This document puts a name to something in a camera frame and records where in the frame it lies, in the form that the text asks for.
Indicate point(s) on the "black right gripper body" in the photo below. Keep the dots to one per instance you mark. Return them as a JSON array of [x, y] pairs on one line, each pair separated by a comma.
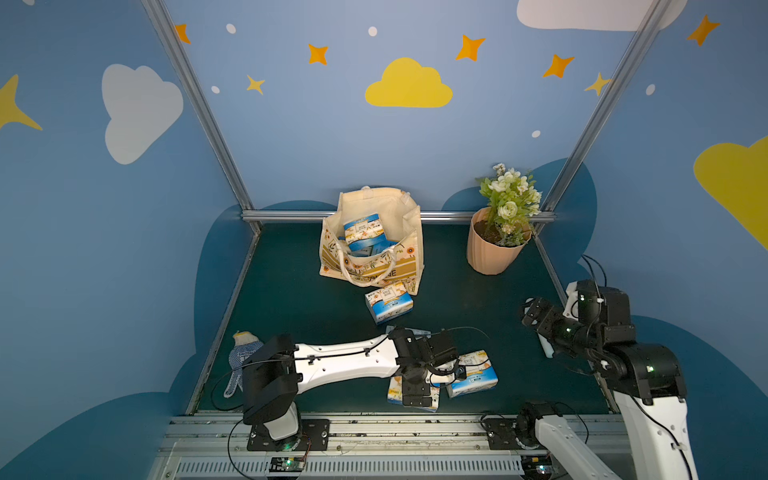
[[541, 315]]

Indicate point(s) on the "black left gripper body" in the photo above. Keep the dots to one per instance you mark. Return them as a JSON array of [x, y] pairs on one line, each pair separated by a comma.
[[417, 387]]

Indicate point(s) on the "floral tissue pack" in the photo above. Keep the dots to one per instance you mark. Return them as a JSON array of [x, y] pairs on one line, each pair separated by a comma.
[[387, 303], [479, 375], [393, 393], [367, 227]]

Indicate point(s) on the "floral tissue pack bottom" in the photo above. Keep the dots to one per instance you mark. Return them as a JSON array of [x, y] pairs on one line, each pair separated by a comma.
[[479, 375]]

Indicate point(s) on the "cream floral canvas bag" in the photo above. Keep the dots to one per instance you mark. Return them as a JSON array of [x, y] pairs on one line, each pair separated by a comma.
[[401, 218]]

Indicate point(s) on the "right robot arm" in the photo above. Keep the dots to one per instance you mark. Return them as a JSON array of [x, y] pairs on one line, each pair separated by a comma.
[[645, 380]]

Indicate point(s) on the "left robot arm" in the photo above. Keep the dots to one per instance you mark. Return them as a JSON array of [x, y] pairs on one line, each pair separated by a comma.
[[282, 369]]

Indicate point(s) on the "blue cat tissue pack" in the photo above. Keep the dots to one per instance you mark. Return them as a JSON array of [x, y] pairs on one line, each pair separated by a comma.
[[399, 332]]

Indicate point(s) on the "light blue garden trowel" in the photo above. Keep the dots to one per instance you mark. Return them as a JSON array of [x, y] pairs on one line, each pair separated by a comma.
[[547, 347]]

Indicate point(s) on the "pink ribbed flower pot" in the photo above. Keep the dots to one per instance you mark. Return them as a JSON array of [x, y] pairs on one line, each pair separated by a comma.
[[487, 258]]

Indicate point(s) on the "white flower plant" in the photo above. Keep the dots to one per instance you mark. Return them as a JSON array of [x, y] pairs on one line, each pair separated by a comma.
[[513, 201]]

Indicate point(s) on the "right green circuit board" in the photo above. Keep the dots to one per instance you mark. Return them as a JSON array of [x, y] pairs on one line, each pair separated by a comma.
[[537, 467]]

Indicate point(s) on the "green circuit board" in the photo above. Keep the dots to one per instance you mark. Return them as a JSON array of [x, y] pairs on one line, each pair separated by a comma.
[[537, 467], [287, 464]]

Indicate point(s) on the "blue dotted work glove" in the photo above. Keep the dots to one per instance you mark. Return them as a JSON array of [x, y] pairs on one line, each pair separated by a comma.
[[245, 345]]

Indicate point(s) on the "left green circuit board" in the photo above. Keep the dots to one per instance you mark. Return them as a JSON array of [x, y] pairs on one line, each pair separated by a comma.
[[287, 464]]

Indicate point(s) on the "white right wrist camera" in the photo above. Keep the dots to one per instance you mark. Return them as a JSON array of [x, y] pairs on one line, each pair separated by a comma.
[[579, 295]]

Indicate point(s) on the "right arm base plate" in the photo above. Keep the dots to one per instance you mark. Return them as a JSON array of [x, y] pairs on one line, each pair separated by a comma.
[[502, 434]]

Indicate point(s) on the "aluminium right frame post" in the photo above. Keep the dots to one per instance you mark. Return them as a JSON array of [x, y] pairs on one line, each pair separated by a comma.
[[631, 60]]

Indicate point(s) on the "aluminium frame post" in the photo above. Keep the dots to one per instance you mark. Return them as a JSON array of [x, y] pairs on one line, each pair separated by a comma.
[[631, 60], [165, 29]]

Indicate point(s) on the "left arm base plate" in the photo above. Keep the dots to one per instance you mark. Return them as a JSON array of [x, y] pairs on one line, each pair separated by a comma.
[[313, 434]]

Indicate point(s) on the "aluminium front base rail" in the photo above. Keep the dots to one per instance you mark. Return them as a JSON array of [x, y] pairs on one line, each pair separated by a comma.
[[420, 446]]

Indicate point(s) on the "aluminium left frame post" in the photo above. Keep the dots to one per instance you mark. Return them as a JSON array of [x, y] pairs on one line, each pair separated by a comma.
[[165, 29]]

